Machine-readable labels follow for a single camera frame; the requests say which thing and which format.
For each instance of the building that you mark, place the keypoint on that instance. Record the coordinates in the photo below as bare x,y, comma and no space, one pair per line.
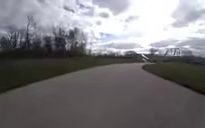
131,54

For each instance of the grey asphalt path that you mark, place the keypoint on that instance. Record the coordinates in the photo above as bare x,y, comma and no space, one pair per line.
103,96

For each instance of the row of bare trees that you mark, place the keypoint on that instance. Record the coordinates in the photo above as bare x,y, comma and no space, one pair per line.
40,41

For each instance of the grass verge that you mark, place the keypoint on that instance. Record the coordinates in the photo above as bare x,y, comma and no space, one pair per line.
186,75
26,71

